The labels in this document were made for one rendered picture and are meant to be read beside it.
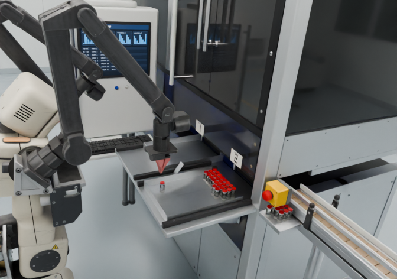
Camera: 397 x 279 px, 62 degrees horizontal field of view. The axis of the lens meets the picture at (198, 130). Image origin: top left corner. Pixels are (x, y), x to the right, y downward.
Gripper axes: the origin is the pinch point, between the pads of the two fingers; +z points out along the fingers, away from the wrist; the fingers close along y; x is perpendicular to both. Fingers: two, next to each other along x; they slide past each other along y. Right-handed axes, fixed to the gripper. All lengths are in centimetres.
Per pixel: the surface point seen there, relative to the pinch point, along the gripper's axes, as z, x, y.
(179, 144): 20, 52, 32
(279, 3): -58, -4, 40
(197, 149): 20, 43, 39
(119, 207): 107, 122, 16
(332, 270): 84, -11, 103
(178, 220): 18.2, -7.7, 4.2
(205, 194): 20.1, 5.0, 23.2
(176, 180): 19.9, 19.5, 15.9
